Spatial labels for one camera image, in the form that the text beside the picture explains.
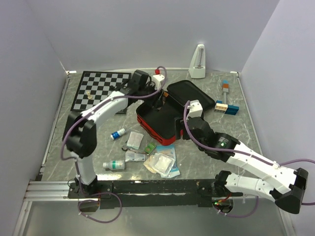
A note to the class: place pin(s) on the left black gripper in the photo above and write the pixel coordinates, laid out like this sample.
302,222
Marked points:
157,101

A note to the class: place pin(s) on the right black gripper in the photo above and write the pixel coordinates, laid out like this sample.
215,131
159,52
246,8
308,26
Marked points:
179,125

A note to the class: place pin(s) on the red black medicine case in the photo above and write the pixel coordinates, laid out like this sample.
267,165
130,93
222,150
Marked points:
159,124

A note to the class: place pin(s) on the small green box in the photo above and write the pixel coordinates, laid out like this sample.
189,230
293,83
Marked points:
150,148

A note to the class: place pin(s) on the blue white small bottle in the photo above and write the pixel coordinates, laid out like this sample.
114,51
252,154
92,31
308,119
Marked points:
117,134

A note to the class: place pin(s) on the clear green-label bottle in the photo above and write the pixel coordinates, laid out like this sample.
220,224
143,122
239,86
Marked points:
114,165

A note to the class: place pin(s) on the white gauze packet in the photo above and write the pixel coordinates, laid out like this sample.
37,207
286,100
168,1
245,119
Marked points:
162,164

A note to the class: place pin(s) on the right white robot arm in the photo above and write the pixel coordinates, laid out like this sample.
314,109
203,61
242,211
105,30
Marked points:
282,185

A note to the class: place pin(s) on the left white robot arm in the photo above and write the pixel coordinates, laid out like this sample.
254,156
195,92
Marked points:
80,134

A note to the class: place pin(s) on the blue toy block stack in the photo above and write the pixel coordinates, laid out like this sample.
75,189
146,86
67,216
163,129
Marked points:
225,108

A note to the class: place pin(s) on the blue white bandage packet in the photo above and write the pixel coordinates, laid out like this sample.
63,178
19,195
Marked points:
169,151

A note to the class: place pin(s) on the clear bag with pads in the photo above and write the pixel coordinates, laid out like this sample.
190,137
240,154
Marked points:
134,140

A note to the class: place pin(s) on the grey orange blue toy stick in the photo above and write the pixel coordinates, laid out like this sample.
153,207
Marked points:
225,90

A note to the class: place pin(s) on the white metronome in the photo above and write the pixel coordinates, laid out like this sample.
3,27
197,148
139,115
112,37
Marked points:
197,68

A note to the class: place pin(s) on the beige bandage patch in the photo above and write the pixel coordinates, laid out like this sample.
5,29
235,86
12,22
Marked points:
147,164

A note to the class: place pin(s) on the white blue wipe sachet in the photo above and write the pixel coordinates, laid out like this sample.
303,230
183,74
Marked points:
131,156

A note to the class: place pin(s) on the black white chessboard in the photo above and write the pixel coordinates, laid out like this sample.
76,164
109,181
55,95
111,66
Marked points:
99,84

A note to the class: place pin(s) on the black base bar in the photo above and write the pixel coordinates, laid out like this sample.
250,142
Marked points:
154,193

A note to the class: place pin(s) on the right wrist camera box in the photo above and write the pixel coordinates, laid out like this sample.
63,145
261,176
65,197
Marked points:
195,109

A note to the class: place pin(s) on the aluminium frame rail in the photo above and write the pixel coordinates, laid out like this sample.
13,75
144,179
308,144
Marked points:
48,191

